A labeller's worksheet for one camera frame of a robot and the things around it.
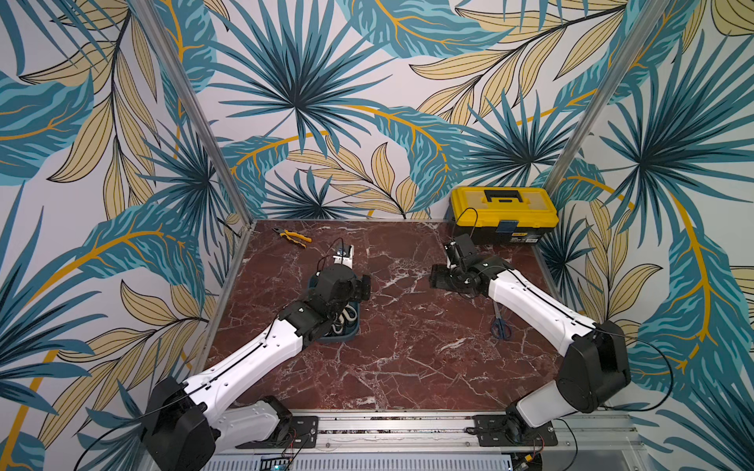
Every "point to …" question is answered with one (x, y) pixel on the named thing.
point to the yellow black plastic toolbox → (504, 215)
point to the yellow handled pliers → (292, 235)
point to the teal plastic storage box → (346, 325)
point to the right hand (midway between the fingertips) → (445, 278)
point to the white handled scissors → (349, 312)
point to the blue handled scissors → (501, 327)
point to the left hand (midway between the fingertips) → (359, 275)
